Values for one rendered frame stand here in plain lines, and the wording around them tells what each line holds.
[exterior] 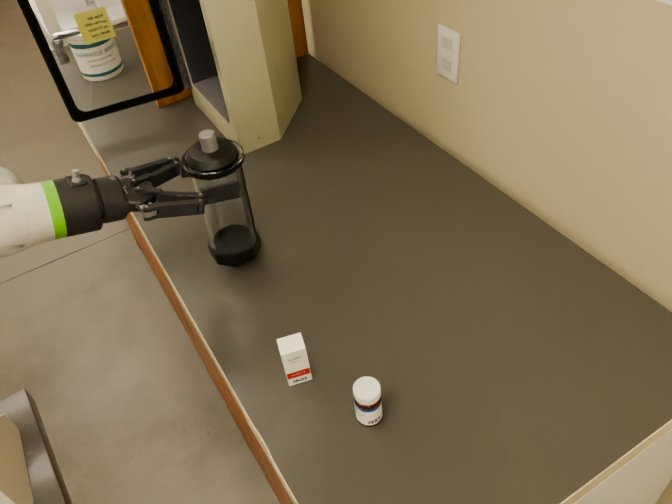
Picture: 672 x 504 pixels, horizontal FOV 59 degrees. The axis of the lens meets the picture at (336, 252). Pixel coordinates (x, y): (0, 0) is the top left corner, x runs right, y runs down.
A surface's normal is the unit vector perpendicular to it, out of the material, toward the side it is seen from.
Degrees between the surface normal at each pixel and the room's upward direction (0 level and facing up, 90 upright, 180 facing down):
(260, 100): 90
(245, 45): 90
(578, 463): 0
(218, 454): 0
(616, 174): 90
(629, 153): 90
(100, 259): 0
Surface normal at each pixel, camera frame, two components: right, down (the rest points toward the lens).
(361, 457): -0.10, -0.71
